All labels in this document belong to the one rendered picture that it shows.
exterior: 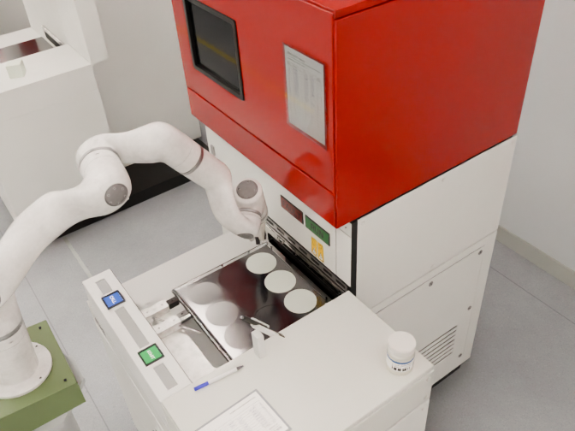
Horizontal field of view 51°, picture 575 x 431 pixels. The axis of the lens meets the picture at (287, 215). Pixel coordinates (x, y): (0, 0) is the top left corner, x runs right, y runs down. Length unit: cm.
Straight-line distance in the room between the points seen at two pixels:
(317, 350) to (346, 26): 84
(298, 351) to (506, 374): 143
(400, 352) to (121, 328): 79
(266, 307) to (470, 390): 124
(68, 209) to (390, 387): 90
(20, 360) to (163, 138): 71
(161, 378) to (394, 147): 86
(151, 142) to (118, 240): 218
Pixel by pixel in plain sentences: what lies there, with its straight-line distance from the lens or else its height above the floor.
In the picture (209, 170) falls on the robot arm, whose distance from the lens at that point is 160.
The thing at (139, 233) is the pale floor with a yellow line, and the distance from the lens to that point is 367.
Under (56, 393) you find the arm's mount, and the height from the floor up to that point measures 91.
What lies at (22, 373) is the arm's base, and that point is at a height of 96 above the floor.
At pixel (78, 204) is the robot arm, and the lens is 150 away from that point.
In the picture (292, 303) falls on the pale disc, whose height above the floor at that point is 90.
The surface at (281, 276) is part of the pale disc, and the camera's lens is 196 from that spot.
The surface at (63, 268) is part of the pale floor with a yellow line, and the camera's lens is 360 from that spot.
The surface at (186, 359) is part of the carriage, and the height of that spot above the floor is 88.
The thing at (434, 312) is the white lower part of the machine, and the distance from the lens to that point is 231.
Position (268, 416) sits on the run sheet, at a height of 97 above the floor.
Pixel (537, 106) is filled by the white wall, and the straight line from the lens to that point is 305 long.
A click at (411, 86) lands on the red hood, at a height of 156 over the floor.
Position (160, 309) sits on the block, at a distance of 192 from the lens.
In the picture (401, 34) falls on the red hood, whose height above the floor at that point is 171.
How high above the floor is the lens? 229
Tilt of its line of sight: 39 degrees down
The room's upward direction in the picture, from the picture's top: 4 degrees counter-clockwise
